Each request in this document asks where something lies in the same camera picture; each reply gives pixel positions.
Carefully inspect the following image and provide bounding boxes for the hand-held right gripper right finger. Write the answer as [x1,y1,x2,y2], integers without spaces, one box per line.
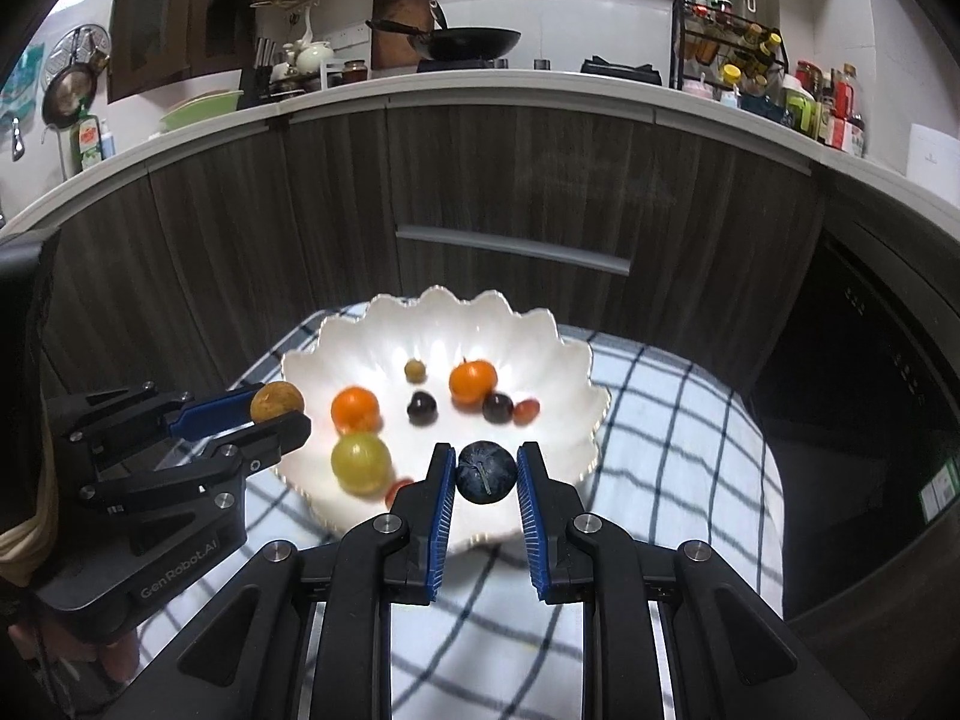
[516,441,800,720]

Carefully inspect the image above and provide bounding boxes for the hanging metal pan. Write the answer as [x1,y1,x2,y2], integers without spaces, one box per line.
[41,24,113,128]

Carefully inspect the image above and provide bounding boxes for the black wire spice rack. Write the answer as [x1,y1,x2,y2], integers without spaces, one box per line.
[670,0,790,113]

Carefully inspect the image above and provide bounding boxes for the black gas stove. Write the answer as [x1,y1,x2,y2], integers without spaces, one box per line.
[416,56,511,74]

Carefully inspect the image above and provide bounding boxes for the dark wood framed window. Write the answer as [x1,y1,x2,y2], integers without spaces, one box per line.
[107,0,241,104]

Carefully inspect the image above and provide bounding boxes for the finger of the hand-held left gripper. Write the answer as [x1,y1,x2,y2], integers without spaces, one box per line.
[64,382,260,460]
[79,411,312,516]

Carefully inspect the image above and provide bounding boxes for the small orange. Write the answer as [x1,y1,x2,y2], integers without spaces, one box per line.
[449,358,500,404]
[331,386,381,432]

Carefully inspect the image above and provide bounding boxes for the green dish soap bottle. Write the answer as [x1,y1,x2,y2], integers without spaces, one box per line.
[71,114,102,175]

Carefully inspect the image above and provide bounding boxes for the black dish rack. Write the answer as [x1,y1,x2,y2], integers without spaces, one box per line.
[255,64,331,100]

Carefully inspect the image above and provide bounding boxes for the blue checked white cloth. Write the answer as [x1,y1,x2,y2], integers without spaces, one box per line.
[139,307,785,720]

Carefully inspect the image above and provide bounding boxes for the person's left hand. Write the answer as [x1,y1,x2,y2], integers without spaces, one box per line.
[7,607,143,698]

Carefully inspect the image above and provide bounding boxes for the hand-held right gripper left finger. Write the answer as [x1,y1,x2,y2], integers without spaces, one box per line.
[176,442,458,720]

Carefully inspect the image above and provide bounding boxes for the blueberry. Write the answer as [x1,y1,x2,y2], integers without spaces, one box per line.
[456,441,518,505]

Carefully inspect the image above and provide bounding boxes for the wooden cutting board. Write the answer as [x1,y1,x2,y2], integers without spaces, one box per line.
[371,0,437,70]

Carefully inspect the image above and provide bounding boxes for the row of condiment bottles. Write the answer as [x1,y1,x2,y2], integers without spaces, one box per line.
[780,60,867,158]

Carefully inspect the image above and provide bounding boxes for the green plastic basin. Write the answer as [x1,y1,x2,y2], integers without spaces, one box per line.
[160,90,245,132]

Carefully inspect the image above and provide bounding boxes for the black wok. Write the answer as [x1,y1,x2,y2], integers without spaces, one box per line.
[366,0,522,65]

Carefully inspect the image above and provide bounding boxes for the white scalloped bowl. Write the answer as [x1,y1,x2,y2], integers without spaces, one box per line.
[274,285,612,548]

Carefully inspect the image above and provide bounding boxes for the yellow-green apple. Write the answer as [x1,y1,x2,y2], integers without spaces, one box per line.
[331,433,392,494]

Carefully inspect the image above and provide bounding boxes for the teal hanging cloth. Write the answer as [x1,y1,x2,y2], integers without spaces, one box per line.
[0,45,46,121]

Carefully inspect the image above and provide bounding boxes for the black folded cloth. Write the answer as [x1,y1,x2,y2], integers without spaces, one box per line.
[581,56,665,87]

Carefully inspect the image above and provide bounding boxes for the black built-in dishwasher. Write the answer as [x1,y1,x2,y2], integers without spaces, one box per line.
[750,232,960,616]

